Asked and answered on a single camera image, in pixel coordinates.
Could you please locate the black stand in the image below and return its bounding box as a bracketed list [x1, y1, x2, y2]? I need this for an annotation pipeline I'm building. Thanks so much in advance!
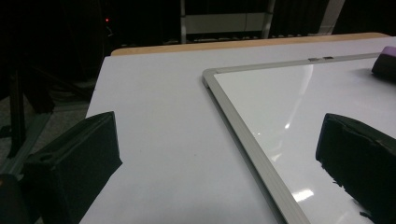
[7, 66, 58, 161]

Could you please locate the grey metal post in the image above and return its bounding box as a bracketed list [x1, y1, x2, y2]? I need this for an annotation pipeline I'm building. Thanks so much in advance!
[317, 0, 347, 35]

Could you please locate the silver framed whiteboard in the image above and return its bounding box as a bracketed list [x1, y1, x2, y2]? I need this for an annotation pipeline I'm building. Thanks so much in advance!
[201, 51, 396, 224]

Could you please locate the dark device with red light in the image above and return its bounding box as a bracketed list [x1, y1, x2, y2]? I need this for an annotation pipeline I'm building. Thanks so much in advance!
[101, 12, 115, 38]

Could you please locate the white metal stand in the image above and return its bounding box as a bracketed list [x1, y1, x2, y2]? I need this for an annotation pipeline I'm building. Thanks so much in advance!
[179, 0, 277, 45]

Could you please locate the white table cover sheet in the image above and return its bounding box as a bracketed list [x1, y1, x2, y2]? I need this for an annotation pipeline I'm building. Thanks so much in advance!
[78, 35, 396, 224]

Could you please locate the grey metal floor rail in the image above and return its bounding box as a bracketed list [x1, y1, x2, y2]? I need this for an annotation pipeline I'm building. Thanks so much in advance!
[0, 111, 53, 180]

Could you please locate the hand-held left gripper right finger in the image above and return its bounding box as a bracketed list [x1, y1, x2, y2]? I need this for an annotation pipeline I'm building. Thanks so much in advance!
[315, 112, 396, 224]

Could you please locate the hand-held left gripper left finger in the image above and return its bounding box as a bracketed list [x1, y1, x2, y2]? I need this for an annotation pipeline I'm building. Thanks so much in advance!
[22, 110, 123, 224]

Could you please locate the black and purple whiteboard eraser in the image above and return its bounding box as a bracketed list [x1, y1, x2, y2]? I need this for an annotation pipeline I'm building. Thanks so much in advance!
[371, 45, 396, 83]

